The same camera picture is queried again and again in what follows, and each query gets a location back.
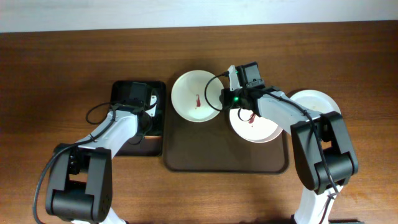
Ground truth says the light blue stained plate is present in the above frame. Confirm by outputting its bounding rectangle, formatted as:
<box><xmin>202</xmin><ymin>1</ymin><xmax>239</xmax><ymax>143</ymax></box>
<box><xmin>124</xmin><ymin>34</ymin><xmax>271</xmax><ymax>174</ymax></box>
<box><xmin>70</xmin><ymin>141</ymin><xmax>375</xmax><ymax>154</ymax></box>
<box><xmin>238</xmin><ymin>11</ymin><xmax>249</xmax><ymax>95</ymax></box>
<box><xmin>288</xmin><ymin>90</ymin><xmax>341</xmax><ymax>114</ymax></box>

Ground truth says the small black water tray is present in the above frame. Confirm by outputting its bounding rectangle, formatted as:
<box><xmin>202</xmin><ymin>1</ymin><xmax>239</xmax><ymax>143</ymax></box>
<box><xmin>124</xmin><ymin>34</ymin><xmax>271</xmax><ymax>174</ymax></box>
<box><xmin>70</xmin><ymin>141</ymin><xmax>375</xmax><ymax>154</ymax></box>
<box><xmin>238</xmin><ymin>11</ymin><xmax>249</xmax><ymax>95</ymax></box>
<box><xmin>111</xmin><ymin>80</ymin><xmax>166</xmax><ymax>157</ymax></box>

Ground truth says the large brown serving tray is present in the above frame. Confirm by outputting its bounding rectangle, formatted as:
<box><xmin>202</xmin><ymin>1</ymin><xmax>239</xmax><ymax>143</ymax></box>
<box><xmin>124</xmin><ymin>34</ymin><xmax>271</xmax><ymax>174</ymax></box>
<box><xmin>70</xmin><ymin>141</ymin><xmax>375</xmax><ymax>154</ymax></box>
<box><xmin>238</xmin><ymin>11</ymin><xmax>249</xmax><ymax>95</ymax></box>
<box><xmin>162</xmin><ymin>97</ymin><xmax>289</xmax><ymax>175</ymax></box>

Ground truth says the white plate with red sauce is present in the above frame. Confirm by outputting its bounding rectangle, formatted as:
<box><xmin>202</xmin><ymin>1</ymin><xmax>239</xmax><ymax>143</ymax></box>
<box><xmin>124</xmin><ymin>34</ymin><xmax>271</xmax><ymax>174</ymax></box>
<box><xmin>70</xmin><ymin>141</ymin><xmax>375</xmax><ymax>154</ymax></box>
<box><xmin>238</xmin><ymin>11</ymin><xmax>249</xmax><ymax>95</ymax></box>
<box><xmin>229</xmin><ymin>109</ymin><xmax>283</xmax><ymax>143</ymax></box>

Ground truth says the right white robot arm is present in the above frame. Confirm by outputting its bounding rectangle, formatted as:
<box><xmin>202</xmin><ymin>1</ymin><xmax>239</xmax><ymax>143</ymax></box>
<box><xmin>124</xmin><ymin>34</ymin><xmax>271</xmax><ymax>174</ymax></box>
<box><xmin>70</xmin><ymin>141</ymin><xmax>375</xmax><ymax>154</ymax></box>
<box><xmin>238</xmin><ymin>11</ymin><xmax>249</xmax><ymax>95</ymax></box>
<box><xmin>219</xmin><ymin>62</ymin><xmax>359</xmax><ymax>223</ymax></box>

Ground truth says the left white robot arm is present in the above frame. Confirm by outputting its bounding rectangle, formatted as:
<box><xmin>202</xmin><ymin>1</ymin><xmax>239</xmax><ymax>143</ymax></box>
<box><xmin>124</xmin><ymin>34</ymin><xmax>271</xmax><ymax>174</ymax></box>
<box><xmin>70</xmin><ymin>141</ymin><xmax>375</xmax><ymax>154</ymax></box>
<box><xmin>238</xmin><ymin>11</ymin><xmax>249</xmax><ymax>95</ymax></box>
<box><xmin>40</xmin><ymin>80</ymin><xmax>166</xmax><ymax>223</ymax></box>

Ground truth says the orange green scrub sponge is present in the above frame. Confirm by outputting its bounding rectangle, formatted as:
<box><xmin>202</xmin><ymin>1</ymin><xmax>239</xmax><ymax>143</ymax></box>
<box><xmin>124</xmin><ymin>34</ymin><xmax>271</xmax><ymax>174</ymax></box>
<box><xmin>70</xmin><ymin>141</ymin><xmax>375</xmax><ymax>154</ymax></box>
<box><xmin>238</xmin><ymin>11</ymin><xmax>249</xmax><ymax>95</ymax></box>
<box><xmin>143</xmin><ymin>135</ymin><xmax>161</xmax><ymax>139</ymax></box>

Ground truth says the cream plate with red stain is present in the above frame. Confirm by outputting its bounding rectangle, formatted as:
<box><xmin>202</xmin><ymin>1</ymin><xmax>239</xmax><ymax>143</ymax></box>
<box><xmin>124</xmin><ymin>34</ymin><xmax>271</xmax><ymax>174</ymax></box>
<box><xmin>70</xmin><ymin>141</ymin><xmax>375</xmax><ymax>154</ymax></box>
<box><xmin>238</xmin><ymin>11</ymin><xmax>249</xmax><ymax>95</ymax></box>
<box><xmin>171</xmin><ymin>70</ymin><xmax>220</xmax><ymax>123</ymax></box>

